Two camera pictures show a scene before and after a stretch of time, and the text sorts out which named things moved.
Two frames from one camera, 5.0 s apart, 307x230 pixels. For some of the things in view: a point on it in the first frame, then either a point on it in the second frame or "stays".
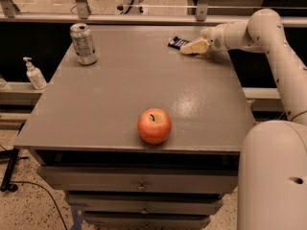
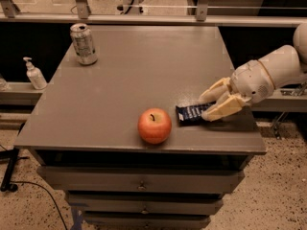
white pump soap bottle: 35,75 stays
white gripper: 215,37 -> 251,80
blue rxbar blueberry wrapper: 177,42 -> 191,115
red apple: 154,126 stays
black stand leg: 10,154 stays
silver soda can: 83,43 stays
